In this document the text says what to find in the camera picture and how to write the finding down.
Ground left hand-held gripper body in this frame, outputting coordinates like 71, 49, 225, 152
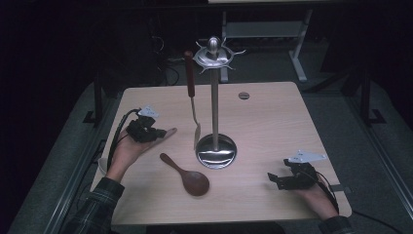
125, 103, 161, 143

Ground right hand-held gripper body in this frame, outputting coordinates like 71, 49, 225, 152
282, 148, 327, 191

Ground metal utensil stand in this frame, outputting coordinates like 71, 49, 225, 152
192, 35, 247, 171

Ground brown wooden spoon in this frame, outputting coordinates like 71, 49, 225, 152
159, 152, 211, 198

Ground black spatula with brown handle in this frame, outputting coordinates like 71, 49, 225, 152
183, 50, 203, 151

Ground person's left hand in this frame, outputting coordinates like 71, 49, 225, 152
104, 127, 168, 183

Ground person's right hand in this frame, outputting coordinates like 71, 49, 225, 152
292, 180, 340, 220

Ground grey tape strip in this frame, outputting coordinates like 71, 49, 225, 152
330, 183, 354, 195

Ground black metal stand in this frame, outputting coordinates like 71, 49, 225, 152
357, 68, 388, 127
82, 71, 105, 129

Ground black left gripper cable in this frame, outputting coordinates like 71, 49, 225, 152
105, 107, 141, 171

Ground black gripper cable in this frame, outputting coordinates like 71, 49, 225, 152
105, 107, 141, 171
316, 170, 341, 215

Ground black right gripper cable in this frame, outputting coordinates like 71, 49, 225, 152
316, 170, 341, 215

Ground black background cables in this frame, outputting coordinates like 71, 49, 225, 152
149, 31, 181, 88

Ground black floor cable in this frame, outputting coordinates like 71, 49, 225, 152
352, 210, 405, 234

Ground white desk frame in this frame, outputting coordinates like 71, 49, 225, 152
219, 8, 315, 83

